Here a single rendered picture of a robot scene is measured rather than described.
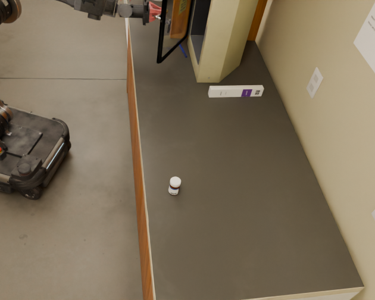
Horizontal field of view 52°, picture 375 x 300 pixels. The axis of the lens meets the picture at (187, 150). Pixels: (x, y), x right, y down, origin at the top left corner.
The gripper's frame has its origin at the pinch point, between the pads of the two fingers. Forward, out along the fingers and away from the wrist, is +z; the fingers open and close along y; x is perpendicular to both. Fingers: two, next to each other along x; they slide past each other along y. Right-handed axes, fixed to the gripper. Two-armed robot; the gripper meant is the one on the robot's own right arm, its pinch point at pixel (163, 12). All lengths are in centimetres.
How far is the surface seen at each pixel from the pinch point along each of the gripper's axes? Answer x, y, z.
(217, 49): -16.9, -7.0, 23.4
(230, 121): -43, -26, 28
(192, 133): -50, -26, 10
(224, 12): -17.0, 11.3, 22.8
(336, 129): -67, -7, 61
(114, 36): 161, -120, -20
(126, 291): -80, -120, -18
